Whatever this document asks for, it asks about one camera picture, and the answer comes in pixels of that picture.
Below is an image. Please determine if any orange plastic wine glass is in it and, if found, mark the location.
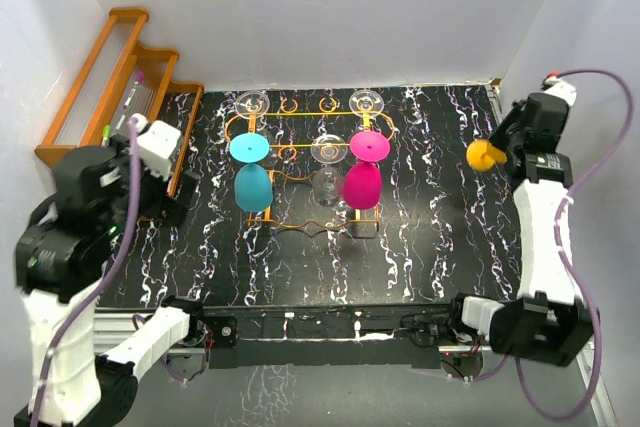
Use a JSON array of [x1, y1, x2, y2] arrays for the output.
[[466, 139, 507, 172]]

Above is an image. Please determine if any teal plastic wine glass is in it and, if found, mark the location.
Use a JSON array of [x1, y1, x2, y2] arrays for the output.
[[229, 133, 273, 213]]

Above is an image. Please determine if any clear champagne flute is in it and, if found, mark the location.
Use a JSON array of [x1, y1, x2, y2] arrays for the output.
[[235, 91, 279, 169]]

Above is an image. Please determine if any clear large wine glass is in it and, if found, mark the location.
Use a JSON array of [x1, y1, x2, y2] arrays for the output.
[[348, 89, 384, 130]]

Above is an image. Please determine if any clear short wine glass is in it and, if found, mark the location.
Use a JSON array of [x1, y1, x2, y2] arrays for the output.
[[310, 134, 348, 207]]

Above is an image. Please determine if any pink plastic wine glass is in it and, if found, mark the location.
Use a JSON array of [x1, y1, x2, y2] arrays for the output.
[[343, 130, 391, 210]]

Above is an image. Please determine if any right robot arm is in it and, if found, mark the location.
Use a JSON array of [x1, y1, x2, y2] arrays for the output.
[[445, 85, 594, 367]]

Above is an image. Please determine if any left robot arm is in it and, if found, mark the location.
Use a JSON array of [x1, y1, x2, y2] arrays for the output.
[[14, 145, 207, 426]]

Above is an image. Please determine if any gold metal wine glass rack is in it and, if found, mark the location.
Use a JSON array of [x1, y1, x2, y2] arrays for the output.
[[224, 96, 396, 231]]

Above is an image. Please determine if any green capped marker pen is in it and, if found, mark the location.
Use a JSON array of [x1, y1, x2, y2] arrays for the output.
[[101, 124, 110, 147]]

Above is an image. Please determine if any pink capped marker pen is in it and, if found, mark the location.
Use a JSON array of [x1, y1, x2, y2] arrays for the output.
[[121, 71, 145, 118]]

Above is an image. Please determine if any orange wooden stepped shelf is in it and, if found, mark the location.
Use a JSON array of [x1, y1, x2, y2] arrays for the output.
[[35, 7, 204, 196]]

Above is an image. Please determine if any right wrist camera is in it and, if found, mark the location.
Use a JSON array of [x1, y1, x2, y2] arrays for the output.
[[541, 72, 577, 108]]

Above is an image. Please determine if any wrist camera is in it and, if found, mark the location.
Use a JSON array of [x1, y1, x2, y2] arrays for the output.
[[131, 113, 184, 182], [541, 72, 577, 108]]

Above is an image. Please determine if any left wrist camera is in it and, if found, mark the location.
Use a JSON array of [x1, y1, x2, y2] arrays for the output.
[[131, 113, 184, 182]]

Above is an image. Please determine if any aluminium base frame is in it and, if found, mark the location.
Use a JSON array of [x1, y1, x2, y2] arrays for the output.
[[35, 311, 616, 427]]

